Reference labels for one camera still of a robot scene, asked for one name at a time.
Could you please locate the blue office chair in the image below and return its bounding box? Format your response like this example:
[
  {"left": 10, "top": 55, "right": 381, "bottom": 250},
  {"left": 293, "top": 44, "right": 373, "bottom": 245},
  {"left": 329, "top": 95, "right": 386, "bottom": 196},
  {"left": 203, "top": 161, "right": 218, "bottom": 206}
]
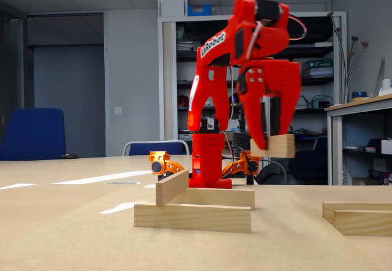
[{"left": 0, "top": 107, "right": 67, "bottom": 162}]

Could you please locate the green book stack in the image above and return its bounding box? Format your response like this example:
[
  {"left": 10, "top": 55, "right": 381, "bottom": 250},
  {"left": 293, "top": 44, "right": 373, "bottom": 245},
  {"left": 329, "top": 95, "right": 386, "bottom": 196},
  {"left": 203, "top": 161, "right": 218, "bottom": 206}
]
[{"left": 301, "top": 58, "right": 334, "bottom": 79}]

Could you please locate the brown fibreboard sheet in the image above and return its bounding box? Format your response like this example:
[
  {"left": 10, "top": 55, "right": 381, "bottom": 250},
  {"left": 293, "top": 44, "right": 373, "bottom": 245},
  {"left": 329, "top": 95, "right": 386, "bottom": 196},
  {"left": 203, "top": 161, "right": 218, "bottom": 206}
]
[{"left": 0, "top": 186, "right": 392, "bottom": 271}]

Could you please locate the black jacket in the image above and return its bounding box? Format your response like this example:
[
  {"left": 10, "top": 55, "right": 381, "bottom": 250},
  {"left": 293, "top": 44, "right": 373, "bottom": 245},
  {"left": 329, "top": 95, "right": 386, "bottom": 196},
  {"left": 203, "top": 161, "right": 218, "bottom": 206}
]
[{"left": 255, "top": 150, "right": 329, "bottom": 186}]

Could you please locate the blue plastic box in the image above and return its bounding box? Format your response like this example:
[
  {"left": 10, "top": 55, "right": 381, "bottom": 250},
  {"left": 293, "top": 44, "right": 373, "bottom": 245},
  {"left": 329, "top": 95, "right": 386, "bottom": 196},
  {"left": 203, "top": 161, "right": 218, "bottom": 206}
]
[{"left": 187, "top": 4, "right": 213, "bottom": 17}]

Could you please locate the grey door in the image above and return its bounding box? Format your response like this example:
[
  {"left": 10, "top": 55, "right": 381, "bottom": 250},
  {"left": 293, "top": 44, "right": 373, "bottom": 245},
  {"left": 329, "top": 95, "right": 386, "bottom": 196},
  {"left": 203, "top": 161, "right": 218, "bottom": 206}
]
[{"left": 26, "top": 12, "right": 105, "bottom": 158}]

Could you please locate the white cable grommet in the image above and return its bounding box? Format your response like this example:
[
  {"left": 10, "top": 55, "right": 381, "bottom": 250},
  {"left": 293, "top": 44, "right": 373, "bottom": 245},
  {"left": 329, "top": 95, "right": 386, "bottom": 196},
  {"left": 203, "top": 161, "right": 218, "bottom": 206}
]
[{"left": 105, "top": 180, "right": 141, "bottom": 186}]

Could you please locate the white paper stack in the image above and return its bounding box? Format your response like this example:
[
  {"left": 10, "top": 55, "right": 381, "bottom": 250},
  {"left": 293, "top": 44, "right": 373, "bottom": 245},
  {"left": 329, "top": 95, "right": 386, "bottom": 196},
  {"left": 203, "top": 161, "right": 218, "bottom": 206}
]
[{"left": 176, "top": 40, "right": 194, "bottom": 52}]

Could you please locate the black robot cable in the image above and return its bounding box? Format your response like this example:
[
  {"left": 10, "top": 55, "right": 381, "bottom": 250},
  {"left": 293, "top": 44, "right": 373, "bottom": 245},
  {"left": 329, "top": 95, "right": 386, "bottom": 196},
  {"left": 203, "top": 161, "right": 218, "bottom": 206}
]
[{"left": 220, "top": 145, "right": 255, "bottom": 186}]

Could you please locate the dark office chair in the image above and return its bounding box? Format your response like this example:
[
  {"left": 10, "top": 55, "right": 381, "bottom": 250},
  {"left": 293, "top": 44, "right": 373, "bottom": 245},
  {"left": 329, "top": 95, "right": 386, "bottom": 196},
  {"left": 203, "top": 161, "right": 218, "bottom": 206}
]
[{"left": 312, "top": 135, "right": 328, "bottom": 153}]

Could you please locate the black gooseneck stand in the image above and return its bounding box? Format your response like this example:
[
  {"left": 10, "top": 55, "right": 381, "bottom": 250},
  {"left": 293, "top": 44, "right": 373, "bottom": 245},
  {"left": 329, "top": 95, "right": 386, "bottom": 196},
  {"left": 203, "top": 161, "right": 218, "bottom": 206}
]
[{"left": 232, "top": 99, "right": 254, "bottom": 158}]

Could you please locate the black cable heap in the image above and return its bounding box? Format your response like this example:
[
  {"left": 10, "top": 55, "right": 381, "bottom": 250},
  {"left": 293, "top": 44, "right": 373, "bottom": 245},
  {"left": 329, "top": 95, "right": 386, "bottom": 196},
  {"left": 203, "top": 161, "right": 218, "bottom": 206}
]
[{"left": 293, "top": 123, "right": 327, "bottom": 140}]

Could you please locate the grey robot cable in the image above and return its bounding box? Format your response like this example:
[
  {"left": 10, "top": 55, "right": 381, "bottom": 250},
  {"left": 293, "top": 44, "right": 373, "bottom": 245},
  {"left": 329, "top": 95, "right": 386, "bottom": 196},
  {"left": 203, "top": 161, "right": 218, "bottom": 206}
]
[{"left": 259, "top": 159, "right": 288, "bottom": 186}]

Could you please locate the grey metal cabinet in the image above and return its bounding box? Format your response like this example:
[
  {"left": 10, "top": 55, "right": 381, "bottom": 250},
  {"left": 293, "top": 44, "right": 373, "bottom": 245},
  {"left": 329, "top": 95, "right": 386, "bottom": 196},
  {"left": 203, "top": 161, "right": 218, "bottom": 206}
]
[
  {"left": 157, "top": 13, "right": 263, "bottom": 161},
  {"left": 262, "top": 10, "right": 348, "bottom": 186}
]

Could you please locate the grey side table wooden top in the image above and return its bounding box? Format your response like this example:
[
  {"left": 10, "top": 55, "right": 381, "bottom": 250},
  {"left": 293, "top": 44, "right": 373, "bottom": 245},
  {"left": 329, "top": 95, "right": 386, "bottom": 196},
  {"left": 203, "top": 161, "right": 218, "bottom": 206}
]
[{"left": 323, "top": 93, "right": 392, "bottom": 186}]

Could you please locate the blue chair grey frame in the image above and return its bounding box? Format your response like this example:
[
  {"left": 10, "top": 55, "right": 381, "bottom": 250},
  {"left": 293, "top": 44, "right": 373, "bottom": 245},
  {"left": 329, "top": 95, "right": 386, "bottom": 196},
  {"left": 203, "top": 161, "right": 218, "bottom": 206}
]
[{"left": 122, "top": 140, "right": 190, "bottom": 157}]

